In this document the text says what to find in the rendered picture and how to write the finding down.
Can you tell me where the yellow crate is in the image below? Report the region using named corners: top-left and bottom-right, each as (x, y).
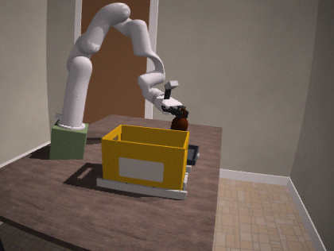
top-left (101, 125), bottom-right (189, 191)

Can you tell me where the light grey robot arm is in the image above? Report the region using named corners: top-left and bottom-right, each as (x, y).
top-left (55, 2), bottom-right (165, 130)

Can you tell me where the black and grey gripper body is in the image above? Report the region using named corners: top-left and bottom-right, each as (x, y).
top-left (154, 93), bottom-right (182, 114)

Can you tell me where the brown bottle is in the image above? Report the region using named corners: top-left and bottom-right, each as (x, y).
top-left (170, 109), bottom-right (188, 131)

